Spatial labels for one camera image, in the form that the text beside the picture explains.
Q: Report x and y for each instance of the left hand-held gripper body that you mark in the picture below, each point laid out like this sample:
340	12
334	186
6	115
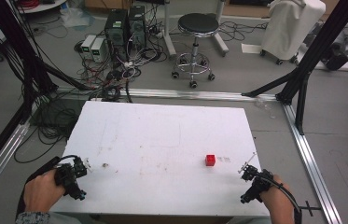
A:
69	179

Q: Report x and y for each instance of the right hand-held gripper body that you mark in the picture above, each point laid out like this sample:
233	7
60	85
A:
257	183

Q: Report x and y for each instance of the red cube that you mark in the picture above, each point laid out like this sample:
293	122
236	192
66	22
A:
210	160

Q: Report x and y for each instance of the person's right hand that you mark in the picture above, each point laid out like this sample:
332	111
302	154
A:
276	196

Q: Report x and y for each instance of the person's left hand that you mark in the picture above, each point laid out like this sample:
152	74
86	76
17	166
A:
41	193

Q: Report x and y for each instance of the white paper sheet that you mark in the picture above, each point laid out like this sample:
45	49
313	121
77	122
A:
251	48

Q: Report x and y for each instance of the white power supply box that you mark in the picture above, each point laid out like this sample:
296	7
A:
98	49
87	45

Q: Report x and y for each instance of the white table leg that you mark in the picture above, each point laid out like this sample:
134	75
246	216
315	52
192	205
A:
168	31
220	37

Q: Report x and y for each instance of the black computer tower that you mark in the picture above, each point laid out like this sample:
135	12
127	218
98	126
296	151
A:
137	25
117	31

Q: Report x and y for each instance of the white covered cart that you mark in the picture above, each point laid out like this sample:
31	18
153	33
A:
289	28

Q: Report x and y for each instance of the dark device on white board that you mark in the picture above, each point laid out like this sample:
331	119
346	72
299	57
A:
339	53

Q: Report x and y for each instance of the black round stool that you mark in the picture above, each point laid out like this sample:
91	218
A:
197	25

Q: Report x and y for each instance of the clear plastic bag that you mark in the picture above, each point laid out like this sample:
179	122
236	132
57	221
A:
76	17

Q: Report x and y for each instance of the white round table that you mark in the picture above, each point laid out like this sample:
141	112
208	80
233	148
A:
42	6

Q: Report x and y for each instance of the aluminium floor rail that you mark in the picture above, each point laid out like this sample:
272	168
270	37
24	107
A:
311	168
0	158
193	94

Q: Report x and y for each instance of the black frame strut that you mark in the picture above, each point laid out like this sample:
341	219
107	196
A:
301	102

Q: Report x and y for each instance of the black frame post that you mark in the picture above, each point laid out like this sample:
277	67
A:
22	46
317	46

